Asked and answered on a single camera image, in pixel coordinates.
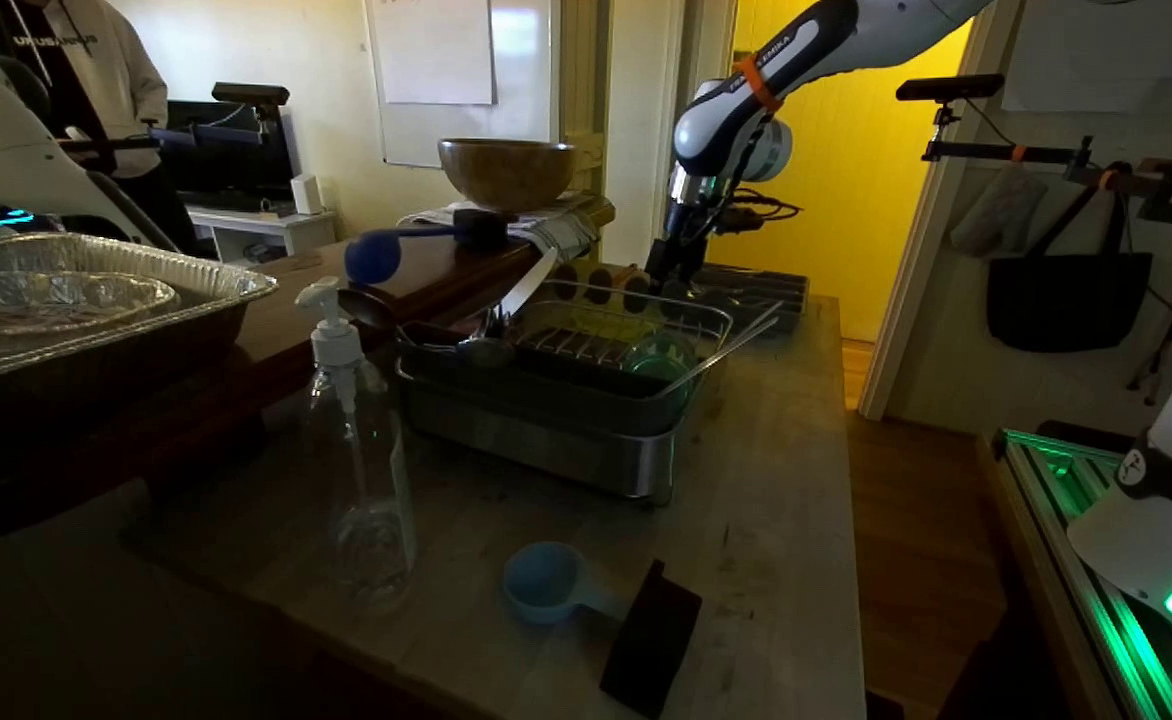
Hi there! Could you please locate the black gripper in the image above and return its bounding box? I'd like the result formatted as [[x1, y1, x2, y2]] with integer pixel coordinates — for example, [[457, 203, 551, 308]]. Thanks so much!
[[643, 167, 733, 287]]

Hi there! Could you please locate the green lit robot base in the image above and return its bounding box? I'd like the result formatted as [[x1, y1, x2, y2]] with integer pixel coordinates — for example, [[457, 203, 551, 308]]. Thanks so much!
[[991, 391, 1172, 720]]

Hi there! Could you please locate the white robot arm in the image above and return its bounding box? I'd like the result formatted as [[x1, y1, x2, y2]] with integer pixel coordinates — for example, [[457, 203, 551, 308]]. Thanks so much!
[[643, 0, 986, 284]]

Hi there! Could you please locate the wooden bowl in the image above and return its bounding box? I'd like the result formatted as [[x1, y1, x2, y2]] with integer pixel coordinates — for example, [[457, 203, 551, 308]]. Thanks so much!
[[435, 135, 575, 216]]

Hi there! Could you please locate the steel dish rack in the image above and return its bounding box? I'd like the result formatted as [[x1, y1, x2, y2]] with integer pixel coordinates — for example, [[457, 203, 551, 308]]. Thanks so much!
[[397, 280, 793, 505]]

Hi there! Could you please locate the black hanging bag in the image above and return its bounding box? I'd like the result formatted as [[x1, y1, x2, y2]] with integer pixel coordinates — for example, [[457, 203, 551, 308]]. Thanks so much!
[[984, 170, 1150, 352]]

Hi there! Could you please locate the blue measuring scoop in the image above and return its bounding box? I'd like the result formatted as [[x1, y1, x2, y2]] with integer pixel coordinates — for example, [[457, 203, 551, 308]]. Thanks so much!
[[500, 538, 625, 626]]

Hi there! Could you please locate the black rectangular block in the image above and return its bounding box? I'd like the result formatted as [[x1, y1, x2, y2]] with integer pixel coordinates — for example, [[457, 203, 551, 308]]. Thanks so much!
[[600, 561, 698, 720]]

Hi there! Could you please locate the clear spray bottle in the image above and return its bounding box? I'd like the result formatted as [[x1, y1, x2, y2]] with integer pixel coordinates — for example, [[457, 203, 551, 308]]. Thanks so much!
[[295, 274, 416, 606]]

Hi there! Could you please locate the person in white hoodie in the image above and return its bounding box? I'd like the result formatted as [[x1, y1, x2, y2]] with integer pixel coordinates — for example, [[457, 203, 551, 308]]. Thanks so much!
[[0, 0, 198, 255]]

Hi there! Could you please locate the aluminium foil tray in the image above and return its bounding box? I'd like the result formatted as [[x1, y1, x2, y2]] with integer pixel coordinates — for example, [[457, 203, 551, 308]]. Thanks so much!
[[0, 233, 275, 397]]

